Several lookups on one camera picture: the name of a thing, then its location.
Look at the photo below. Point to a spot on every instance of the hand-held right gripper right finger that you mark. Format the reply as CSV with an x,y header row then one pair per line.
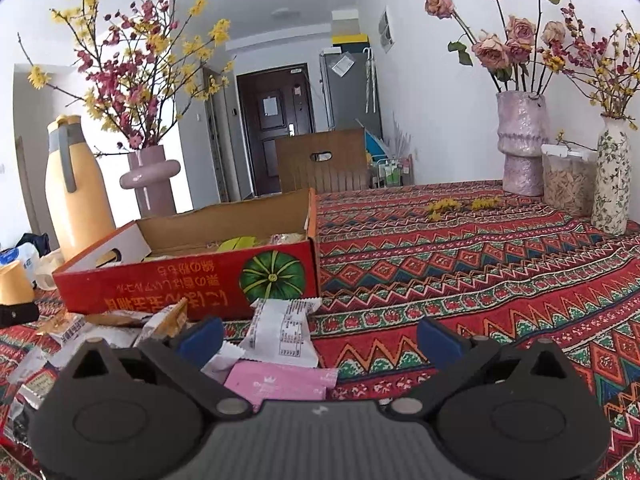
x,y
437,342

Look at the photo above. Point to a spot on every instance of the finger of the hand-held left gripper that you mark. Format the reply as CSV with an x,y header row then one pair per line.
x,y
20,315

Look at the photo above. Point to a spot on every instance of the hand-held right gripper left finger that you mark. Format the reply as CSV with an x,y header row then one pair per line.
x,y
200,342

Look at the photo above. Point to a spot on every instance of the pile of snack packets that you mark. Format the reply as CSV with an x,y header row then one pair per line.
x,y
70,332

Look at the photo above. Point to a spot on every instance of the red cardboard box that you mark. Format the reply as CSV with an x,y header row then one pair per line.
x,y
200,285

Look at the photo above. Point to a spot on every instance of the white labelled snack packet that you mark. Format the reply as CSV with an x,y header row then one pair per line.
x,y
282,332

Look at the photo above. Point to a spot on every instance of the pink snack packet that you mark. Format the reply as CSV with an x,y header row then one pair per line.
x,y
280,382

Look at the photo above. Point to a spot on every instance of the light green snack packet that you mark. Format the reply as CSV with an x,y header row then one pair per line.
x,y
235,244

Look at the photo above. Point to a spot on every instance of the yellow mug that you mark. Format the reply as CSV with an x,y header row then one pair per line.
x,y
15,285

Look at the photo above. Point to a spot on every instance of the cream paper cup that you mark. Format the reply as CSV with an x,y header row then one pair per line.
x,y
47,267

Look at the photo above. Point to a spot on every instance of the wet wipes pack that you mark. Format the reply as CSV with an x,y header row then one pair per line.
x,y
22,256

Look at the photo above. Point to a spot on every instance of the dark bag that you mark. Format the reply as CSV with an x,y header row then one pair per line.
x,y
35,242

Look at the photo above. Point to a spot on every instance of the yellow thermos jug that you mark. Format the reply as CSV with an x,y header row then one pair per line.
x,y
75,200

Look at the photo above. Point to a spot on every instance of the fallen yellow petals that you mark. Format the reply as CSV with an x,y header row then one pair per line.
x,y
445,206

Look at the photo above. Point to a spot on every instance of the small storage rack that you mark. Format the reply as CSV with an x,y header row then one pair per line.
x,y
395,170

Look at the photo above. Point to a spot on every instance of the wooden chair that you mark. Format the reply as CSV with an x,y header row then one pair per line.
x,y
325,172

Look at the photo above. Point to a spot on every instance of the clear cereal jar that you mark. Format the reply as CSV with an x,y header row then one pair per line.
x,y
567,185

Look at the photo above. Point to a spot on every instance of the white dried grass bundle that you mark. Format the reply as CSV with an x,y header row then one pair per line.
x,y
400,135

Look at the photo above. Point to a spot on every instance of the pink textured vase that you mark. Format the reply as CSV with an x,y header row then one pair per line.
x,y
522,145

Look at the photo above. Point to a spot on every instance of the dark brown door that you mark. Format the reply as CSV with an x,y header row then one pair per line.
x,y
275,135

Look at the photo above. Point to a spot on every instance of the floral print vase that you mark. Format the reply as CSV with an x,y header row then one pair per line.
x,y
611,175

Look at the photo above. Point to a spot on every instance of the grey refrigerator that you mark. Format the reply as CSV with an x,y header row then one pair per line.
x,y
350,97

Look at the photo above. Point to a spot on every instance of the yellow and pink blossom branches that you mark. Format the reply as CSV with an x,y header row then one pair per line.
x,y
135,70

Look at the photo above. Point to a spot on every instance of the white umbrella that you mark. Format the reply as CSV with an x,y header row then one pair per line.
x,y
370,80

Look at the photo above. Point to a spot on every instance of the dried pink roses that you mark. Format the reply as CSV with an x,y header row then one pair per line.
x,y
492,50

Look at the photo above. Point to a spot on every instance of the yellow box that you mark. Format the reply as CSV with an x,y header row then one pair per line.
x,y
350,38

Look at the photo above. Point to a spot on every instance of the red yellow berry branches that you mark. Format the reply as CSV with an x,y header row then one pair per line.
x,y
600,60

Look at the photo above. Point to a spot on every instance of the white wall panel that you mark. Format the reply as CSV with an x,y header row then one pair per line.
x,y
385,30

